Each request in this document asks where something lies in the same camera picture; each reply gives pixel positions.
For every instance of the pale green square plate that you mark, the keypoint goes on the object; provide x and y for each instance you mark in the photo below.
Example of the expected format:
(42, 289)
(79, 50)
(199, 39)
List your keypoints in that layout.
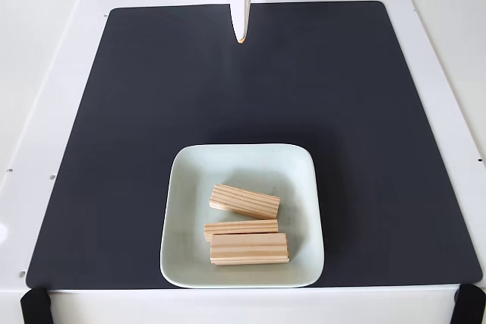
(190, 172)

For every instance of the black table mat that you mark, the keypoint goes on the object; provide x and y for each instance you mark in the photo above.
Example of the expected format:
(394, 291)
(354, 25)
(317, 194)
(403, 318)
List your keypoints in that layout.
(114, 149)

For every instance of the black corner bracket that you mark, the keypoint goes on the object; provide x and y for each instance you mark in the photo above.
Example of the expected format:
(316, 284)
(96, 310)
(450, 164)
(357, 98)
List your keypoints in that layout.
(471, 305)
(36, 307)

